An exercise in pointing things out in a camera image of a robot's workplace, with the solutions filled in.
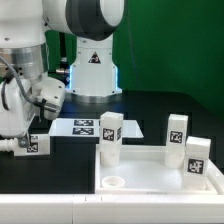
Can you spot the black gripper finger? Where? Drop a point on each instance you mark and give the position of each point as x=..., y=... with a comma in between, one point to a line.
x=24, y=142

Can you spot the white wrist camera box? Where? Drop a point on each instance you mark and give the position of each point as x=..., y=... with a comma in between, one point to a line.
x=53, y=92

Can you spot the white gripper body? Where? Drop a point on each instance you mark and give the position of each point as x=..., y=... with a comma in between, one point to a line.
x=15, y=121

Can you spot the white square tabletop tray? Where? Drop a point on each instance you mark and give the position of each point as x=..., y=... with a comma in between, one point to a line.
x=141, y=171

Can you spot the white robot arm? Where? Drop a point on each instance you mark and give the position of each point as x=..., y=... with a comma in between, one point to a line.
x=26, y=88

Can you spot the white sheet with tags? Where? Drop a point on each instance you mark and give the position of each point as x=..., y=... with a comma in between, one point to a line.
x=74, y=127

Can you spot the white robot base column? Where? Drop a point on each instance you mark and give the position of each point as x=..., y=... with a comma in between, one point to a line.
x=93, y=75

